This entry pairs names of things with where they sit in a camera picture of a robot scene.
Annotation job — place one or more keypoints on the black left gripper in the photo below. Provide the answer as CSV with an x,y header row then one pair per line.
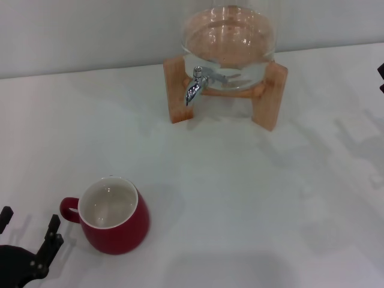
x,y
15,264

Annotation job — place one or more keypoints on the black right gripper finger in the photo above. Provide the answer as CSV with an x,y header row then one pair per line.
x,y
381,71

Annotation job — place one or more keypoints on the red cup white inside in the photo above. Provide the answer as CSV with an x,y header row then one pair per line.
x,y
120,234

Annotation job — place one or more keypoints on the chrome faucet tap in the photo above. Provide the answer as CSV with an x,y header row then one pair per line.
x,y
192,91

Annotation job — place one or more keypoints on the wooden dispenser stand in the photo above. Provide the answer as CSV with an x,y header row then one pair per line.
x,y
270,99

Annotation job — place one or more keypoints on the clear glass dispenser jar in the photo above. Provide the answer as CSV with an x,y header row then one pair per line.
x,y
231,36

